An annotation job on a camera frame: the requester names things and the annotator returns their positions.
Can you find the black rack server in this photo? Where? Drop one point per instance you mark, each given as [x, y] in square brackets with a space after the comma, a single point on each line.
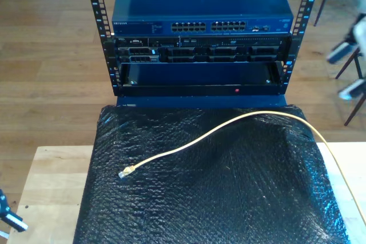
[200, 52]

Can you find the small white object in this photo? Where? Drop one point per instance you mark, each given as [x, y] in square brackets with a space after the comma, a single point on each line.
[3, 234]

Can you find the black rack tray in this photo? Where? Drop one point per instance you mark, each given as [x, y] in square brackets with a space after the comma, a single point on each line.
[200, 75]

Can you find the blue rack base plate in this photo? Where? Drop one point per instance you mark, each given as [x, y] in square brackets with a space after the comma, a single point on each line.
[200, 102]

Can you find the black bubble mat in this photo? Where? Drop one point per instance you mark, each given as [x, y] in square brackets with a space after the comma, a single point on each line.
[200, 198]

